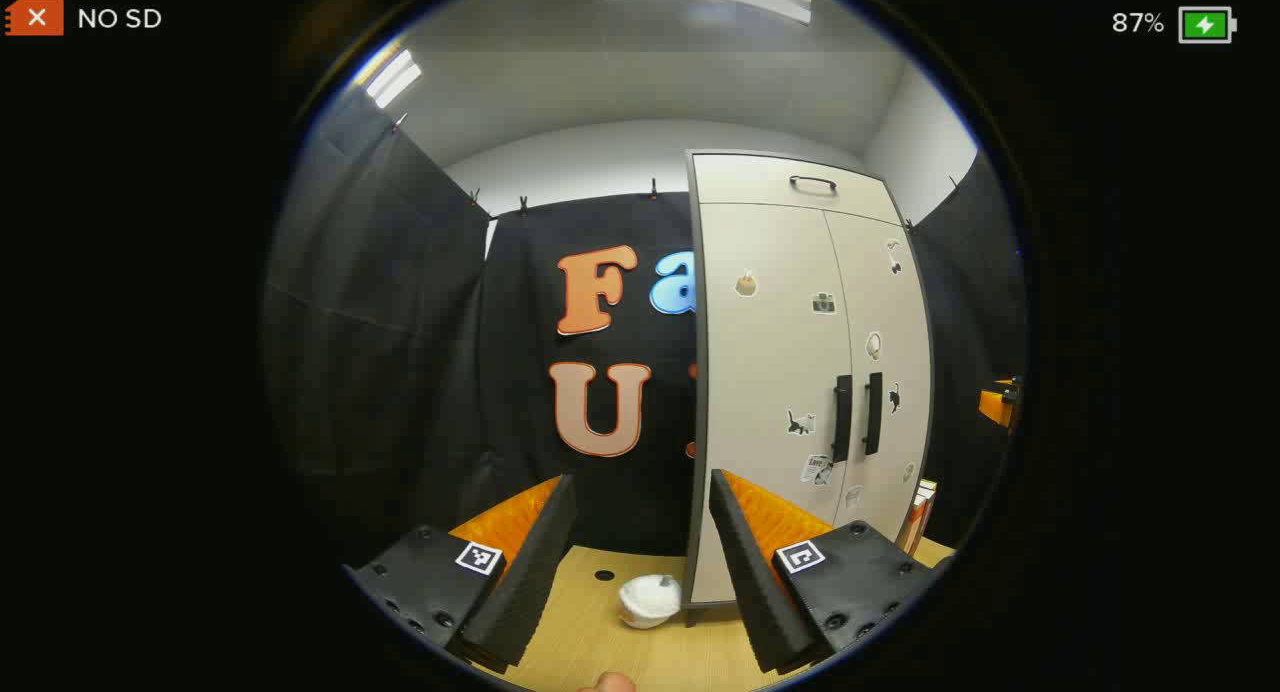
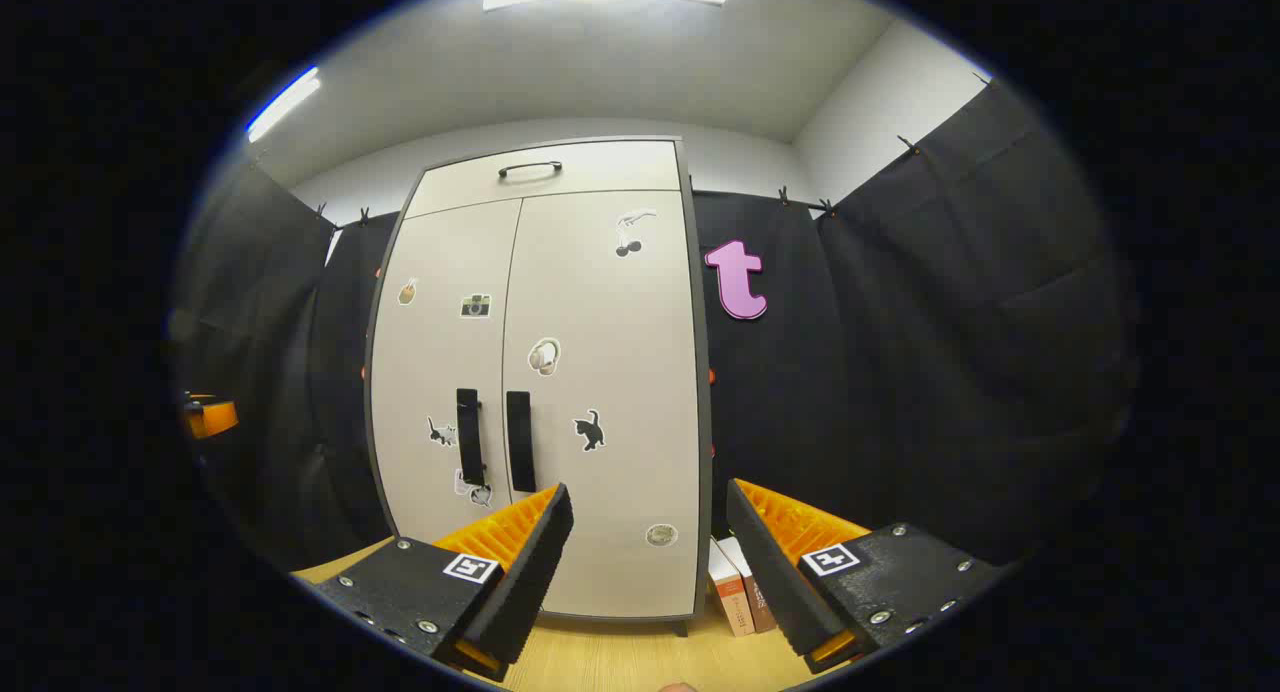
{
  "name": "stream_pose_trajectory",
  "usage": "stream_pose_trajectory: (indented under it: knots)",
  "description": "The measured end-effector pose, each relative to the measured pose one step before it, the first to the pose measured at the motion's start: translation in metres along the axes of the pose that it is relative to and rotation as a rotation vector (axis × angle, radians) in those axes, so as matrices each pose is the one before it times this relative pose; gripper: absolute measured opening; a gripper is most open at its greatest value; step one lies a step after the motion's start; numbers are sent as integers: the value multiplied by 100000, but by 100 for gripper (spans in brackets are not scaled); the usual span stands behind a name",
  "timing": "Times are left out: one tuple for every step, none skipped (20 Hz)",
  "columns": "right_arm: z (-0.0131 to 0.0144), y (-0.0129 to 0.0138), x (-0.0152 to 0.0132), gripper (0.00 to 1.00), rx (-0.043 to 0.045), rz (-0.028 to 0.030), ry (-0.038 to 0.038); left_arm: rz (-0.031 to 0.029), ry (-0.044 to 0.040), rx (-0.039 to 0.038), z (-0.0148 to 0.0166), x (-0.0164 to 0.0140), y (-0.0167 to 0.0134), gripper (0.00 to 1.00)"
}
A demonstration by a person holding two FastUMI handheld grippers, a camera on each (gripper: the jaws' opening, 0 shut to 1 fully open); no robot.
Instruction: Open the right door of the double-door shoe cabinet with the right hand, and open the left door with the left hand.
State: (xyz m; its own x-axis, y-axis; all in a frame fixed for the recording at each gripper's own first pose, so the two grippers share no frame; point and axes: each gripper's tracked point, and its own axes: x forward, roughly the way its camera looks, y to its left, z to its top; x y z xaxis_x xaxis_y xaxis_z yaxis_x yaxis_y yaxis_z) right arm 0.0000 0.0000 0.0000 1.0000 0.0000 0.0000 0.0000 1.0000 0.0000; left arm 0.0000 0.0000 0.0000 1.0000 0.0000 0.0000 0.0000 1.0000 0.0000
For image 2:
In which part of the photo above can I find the brown cardboard box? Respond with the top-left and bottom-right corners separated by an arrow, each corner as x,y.
720,535 -> 779,634

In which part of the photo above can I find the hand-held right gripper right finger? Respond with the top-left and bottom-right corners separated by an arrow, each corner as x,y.
725,477 -> 1011,675

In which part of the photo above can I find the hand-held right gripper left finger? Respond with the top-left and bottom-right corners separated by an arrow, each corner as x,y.
290,482 -> 576,685

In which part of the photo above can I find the long ceiling light strip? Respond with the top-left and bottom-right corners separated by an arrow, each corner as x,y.
245,66 -> 323,144

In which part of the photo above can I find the black backdrop cloth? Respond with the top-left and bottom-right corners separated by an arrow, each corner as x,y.
165,77 -> 1141,573

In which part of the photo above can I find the beige cabinet door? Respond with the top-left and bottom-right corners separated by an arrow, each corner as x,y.
503,190 -> 701,618
370,198 -> 523,545

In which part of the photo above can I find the beige double-door shoe cabinet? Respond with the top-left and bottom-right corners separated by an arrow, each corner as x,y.
362,135 -> 714,638

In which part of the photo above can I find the white and orange box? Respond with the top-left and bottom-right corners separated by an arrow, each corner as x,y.
708,537 -> 757,638

